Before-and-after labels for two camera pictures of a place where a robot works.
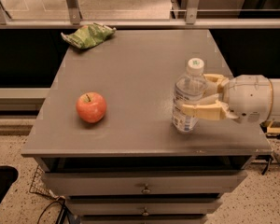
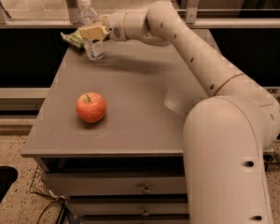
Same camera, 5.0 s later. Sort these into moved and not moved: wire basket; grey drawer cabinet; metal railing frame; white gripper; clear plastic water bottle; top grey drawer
Moved: white gripper; clear plastic water bottle
Not moved: wire basket; top grey drawer; metal railing frame; grey drawer cabinet
